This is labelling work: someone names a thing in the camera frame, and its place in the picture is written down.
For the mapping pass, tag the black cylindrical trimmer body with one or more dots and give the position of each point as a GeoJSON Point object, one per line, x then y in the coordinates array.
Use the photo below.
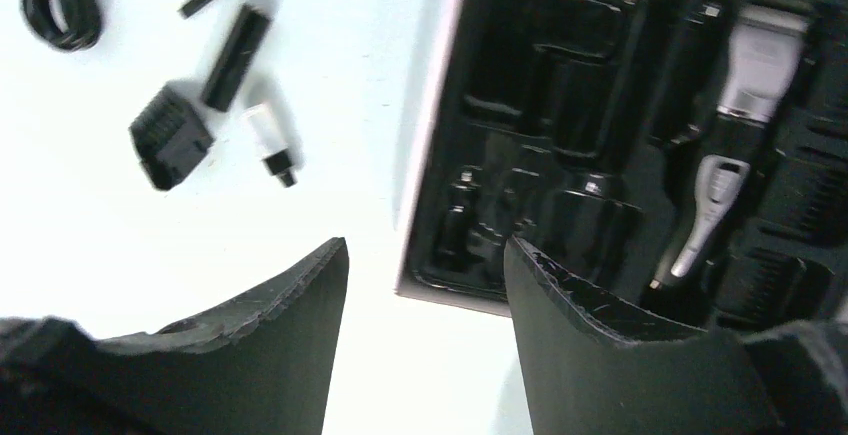
{"type": "Point", "coordinates": [235, 58]}

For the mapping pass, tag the small white oil bottle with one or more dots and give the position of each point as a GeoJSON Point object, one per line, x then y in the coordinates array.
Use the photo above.
{"type": "Point", "coordinates": [272, 143]}

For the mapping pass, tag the white cardboard kit box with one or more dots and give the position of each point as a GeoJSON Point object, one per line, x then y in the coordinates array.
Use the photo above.
{"type": "Point", "coordinates": [424, 154]}

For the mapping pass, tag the black loose comb attachment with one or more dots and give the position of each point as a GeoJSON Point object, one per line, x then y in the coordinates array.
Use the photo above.
{"type": "Point", "coordinates": [169, 138]}

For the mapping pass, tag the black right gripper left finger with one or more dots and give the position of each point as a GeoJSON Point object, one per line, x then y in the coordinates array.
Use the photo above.
{"type": "Point", "coordinates": [259, 363]}

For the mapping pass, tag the black silver hair clipper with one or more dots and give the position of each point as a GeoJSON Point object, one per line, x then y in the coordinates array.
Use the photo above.
{"type": "Point", "coordinates": [761, 58]}

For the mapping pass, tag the black comb guard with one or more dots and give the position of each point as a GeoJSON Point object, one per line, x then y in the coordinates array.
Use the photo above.
{"type": "Point", "coordinates": [765, 288]}
{"type": "Point", "coordinates": [807, 200]}

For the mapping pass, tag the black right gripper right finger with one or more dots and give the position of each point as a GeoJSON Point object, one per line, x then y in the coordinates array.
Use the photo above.
{"type": "Point", "coordinates": [593, 363]}

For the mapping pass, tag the black plastic tray insert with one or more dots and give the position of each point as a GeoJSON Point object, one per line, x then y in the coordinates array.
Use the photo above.
{"type": "Point", "coordinates": [596, 120]}

